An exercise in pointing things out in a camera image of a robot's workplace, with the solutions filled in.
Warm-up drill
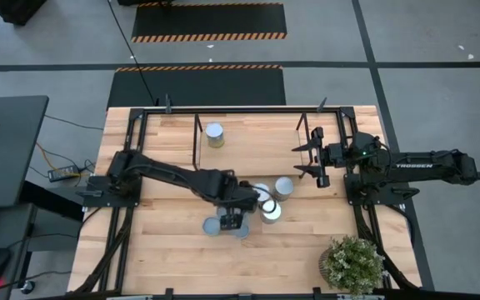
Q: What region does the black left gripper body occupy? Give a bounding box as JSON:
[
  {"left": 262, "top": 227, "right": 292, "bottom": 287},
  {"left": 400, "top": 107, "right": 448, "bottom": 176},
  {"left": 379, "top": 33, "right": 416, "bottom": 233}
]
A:
[{"left": 218, "top": 194, "right": 262, "bottom": 232}]

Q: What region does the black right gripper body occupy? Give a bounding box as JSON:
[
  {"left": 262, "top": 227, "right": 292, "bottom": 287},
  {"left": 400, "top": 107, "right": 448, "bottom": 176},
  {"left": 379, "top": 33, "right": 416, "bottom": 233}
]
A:
[{"left": 310, "top": 127, "right": 346, "bottom": 189}]

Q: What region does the tomato print tin can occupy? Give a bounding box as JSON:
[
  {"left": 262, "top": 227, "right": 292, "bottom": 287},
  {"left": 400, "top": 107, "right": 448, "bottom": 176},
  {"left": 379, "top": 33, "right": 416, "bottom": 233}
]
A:
[{"left": 229, "top": 224, "right": 252, "bottom": 241}]

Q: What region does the green dotted tin can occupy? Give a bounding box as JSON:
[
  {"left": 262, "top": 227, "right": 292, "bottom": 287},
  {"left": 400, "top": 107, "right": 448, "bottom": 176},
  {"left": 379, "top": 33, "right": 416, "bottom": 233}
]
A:
[{"left": 202, "top": 216, "right": 223, "bottom": 238}]

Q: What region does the yellow label tin can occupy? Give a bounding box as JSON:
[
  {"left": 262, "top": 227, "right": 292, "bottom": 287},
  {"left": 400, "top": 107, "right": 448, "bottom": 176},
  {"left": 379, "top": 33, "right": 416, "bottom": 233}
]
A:
[{"left": 272, "top": 176, "right": 296, "bottom": 203}]

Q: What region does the peach print tin can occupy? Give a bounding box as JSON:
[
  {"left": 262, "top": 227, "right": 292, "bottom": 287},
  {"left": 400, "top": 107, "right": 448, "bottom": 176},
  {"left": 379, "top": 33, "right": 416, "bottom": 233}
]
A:
[{"left": 259, "top": 198, "right": 283, "bottom": 226}]

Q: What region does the yellowish label tin can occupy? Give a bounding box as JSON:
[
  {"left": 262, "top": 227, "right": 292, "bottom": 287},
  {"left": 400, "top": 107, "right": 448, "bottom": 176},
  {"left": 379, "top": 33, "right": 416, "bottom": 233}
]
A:
[{"left": 251, "top": 182, "right": 273, "bottom": 205}]

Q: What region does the green banded label tin can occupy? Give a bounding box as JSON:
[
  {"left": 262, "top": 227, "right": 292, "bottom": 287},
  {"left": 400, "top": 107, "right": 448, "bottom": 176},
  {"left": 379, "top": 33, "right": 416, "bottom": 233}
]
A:
[{"left": 205, "top": 121, "right": 226, "bottom": 149}]

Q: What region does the potted green plant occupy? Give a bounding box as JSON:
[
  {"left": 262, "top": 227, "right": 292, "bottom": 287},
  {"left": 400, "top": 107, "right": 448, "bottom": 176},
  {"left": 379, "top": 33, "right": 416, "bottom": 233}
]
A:
[{"left": 317, "top": 235, "right": 388, "bottom": 297}]

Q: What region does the black mat with orange stripes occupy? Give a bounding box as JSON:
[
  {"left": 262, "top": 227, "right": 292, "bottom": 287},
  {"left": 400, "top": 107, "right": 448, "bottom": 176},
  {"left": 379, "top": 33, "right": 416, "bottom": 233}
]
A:
[
  {"left": 130, "top": 2, "right": 288, "bottom": 43},
  {"left": 106, "top": 64, "right": 287, "bottom": 108}
]

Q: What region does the black power adapter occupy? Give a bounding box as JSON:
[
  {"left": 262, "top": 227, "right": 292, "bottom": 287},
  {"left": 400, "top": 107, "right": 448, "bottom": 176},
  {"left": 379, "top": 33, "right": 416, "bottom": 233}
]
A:
[{"left": 47, "top": 165, "right": 81, "bottom": 183}]

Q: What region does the dark lower desk surface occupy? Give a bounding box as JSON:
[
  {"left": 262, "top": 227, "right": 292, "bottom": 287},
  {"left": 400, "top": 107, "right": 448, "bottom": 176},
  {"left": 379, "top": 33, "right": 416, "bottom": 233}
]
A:
[{"left": 0, "top": 202, "right": 38, "bottom": 300}]

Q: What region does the dark grey desk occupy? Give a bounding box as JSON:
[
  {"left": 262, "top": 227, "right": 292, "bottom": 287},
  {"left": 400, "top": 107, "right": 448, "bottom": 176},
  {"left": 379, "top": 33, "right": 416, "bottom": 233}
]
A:
[{"left": 0, "top": 95, "right": 50, "bottom": 209}]

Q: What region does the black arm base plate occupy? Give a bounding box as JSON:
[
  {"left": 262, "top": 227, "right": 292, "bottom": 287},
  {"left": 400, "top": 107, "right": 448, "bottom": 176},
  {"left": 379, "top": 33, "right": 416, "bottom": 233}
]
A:
[
  {"left": 343, "top": 172, "right": 420, "bottom": 206},
  {"left": 82, "top": 174, "right": 143, "bottom": 208}
]

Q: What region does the black frame wooden shelf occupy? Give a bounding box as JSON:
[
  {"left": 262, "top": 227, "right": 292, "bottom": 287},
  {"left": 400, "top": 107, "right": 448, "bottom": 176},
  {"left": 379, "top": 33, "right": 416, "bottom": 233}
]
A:
[{"left": 192, "top": 112, "right": 313, "bottom": 181}]

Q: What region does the black metal rig frame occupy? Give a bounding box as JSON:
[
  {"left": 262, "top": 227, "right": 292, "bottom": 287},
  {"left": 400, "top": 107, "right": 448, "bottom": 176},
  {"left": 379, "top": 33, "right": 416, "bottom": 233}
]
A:
[{"left": 69, "top": 106, "right": 424, "bottom": 300}]

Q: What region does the black cable bundle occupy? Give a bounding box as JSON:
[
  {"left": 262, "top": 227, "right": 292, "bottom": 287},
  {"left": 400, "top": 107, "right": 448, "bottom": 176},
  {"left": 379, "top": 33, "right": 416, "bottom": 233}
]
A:
[
  {"left": 354, "top": 204, "right": 417, "bottom": 289},
  {"left": 72, "top": 207, "right": 136, "bottom": 294}
]

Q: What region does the thin black cable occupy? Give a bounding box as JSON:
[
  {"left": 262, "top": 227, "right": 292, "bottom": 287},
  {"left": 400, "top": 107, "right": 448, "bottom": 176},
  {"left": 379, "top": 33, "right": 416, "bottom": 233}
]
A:
[{"left": 106, "top": 0, "right": 160, "bottom": 106}]

